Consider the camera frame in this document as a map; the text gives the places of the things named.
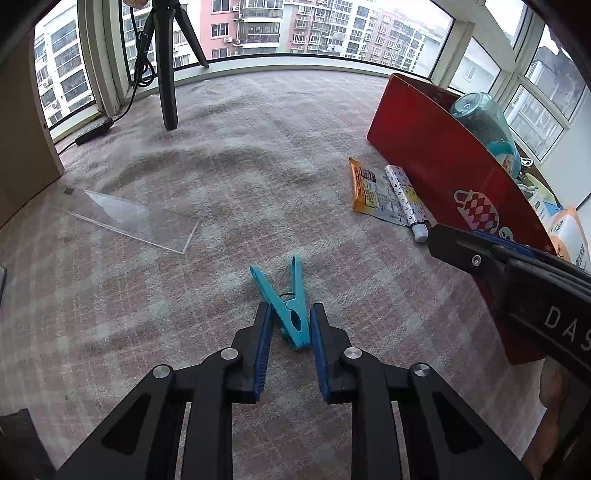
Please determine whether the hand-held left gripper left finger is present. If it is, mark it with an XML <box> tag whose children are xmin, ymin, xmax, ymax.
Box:
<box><xmin>55</xmin><ymin>302</ymin><xmax>274</xmax><ymax>480</ymax></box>

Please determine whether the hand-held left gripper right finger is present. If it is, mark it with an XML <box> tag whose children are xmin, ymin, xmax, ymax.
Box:
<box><xmin>309</xmin><ymin>302</ymin><xmax>533</xmax><ymax>480</ymax></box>

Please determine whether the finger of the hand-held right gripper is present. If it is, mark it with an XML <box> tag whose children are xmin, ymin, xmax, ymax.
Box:
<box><xmin>427</xmin><ymin>223</ymin><xmax>557</xmax><ymax>280</ymax></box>

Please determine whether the blue clothespin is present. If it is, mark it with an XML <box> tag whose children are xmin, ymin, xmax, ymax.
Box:
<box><xmin>249</xmin><ymin>255</ymin><xmax>311</xmax><ymax>350</ymax></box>

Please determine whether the red cardboard box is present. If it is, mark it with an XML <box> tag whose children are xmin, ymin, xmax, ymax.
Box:
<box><xmin>367</xmin><ymin>72</ymin><xmax>557</xmax><ymax>365</ymax></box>

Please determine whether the person's right forearm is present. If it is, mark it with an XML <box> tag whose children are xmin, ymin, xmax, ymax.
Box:
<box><xmin>524</xmin><ymin>357</ymin><xmax>585</xmax><ymax>480</ymax></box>

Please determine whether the orange and white packet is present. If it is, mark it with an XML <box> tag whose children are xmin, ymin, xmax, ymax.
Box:
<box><xmin>549</xmin><ymin>206</ymin><xmax>591</xmax><ymax>273</ymax></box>

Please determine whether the white patterned tube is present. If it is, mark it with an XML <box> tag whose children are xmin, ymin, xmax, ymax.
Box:
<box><xmin>385</xmin><ymin>165</ymin><xmax>435</xmax><ymax>243</ymax></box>

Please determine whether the orange snack packet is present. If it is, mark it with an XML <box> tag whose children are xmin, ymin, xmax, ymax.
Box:
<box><xmin>348</xmin><ymin>158</ymin><xmax>411</xmax><ymax>227</ymax></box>

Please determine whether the blue plastic bottle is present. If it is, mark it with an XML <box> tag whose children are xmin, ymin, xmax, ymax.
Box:
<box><xmin>449</xmin><ymin>91</ymin><xmax>522</xmax><ymax>178</ymax></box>

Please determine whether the clear plastic sheet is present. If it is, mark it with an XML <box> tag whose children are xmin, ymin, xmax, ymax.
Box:
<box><xmin>65</xmin><ymin>187</ymin><xmax>200</xmax><ymax>254</ymax></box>

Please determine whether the black tripod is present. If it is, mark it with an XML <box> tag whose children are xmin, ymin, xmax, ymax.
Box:
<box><xmin>134</xmin><ymin>0</ymin><xmax>209</xmax><ymax>131</ymax></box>

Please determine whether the wooden cabinet panel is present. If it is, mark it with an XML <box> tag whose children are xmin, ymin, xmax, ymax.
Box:
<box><xmin>0</xmin><ymin>41</ymin><xmax>65</xmax><ymax>227</ymax></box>

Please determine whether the black inline cable controller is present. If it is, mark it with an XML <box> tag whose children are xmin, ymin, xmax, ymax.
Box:
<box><xmin>75</xmin><ymin>117</ymin><xmax>115</xmax><ymax>146</ymax></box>

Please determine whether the black light cable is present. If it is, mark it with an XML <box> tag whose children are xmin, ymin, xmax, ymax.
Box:
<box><xmin>55</xmin><ymin>0</ymin><xmax>158</xmax><ymax>155</ymax></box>

